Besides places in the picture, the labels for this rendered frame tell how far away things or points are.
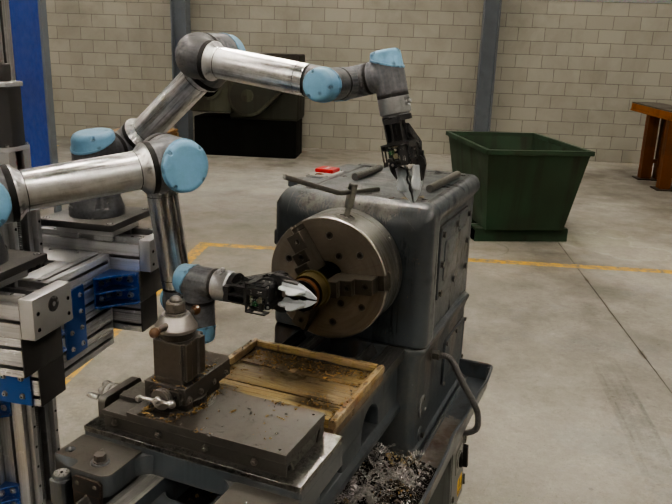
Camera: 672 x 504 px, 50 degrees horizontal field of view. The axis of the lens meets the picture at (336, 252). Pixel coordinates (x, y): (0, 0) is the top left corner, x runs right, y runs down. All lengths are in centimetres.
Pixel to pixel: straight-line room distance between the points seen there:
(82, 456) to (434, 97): 1064
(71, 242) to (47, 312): 51
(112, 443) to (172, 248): 56
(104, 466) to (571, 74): 1104
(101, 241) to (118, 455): 81
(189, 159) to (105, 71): 1114
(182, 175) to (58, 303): 38
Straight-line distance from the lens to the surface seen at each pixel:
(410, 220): 183
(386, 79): 170
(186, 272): 173
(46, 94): 655
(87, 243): 208
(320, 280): 166
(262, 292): 161
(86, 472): 138
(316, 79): 161
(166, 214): 178
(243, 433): 132
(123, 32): 1258
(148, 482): 140
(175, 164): 159
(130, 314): 208
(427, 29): 1169
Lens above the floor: 164
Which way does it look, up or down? 16 degrees down
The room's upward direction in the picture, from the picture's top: 2 degrees clockwise
